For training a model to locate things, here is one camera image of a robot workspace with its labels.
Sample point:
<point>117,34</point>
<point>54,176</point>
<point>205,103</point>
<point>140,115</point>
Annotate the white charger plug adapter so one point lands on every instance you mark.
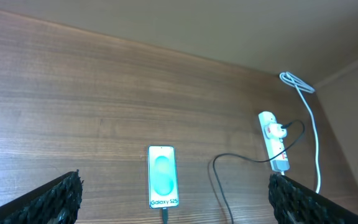
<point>275,131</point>

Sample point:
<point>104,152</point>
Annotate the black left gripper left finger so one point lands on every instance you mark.
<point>57,201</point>

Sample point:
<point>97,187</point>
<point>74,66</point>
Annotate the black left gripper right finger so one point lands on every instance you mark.
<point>295,203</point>

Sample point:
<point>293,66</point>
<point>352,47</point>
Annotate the white power strip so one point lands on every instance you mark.
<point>275,147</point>

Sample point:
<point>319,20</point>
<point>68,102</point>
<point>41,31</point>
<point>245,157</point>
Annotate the blue screen smartphone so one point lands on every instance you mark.
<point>163,179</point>

